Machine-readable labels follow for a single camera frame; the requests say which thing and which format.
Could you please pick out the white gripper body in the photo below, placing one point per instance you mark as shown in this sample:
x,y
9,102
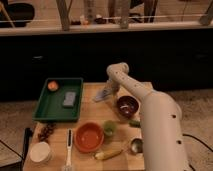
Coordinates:
x,y
111,88

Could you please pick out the grey-blue towel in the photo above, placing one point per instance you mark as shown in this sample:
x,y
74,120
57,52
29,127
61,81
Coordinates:
x,y
102,95

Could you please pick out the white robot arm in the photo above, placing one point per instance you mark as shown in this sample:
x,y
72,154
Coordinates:
x,y
163,145

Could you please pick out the dark maroon bowl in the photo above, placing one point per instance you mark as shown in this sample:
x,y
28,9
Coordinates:
x,y
127,106

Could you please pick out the red-orange bowl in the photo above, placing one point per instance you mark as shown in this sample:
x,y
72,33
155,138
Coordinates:
x,y
88,137

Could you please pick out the green cup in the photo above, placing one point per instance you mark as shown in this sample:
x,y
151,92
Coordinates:
x,y
109,127

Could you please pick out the green chili pepper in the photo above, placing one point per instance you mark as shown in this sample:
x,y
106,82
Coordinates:
x,y
134,123

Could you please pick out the grey sponge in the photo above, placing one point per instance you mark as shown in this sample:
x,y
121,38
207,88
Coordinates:
x,y
69,99

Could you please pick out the orange fruit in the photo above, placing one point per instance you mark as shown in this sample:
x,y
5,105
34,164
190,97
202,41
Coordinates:
x,y
53,86

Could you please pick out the small metal cup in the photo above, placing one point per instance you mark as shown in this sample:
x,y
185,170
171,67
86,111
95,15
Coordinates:
x,y
136,146

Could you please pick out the green plastic tray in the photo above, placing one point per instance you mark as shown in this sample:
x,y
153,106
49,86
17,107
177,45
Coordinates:
x,y
50,104

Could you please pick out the yellow corn cob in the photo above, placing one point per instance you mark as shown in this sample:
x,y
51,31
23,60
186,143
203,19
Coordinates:
x,y
107,154

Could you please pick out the dark grape bunch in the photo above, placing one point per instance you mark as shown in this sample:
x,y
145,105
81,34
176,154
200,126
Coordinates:
x,y
46,131

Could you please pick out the white round container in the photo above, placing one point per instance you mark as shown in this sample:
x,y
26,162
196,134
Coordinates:
x,y
40,152

